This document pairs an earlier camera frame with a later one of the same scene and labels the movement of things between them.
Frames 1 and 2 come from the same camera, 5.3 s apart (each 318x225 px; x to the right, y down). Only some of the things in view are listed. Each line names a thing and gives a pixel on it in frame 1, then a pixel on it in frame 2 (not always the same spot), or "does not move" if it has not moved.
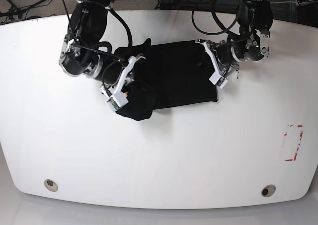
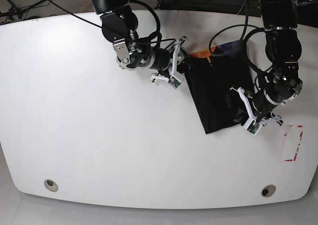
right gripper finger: (233, 68) to (274, 118)
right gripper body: (256, 46) to (285, 85)
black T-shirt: (167, 75) to (216, 76)
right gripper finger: (217, 75) to (243, 95)
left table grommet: (50, 185) does not move
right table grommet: (268, 190) does not move
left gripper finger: (119, 98) to (177, 78)
